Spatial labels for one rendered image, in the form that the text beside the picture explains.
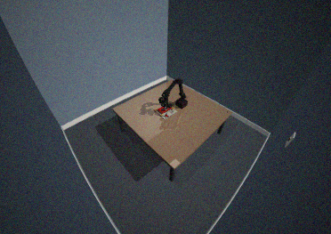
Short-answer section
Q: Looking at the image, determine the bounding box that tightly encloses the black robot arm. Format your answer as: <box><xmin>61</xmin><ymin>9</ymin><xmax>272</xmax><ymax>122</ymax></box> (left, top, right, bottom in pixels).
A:
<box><xmin>158</xmin><ymin>78</ymin><xmax>187</xmax><ymax>107</ymax></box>

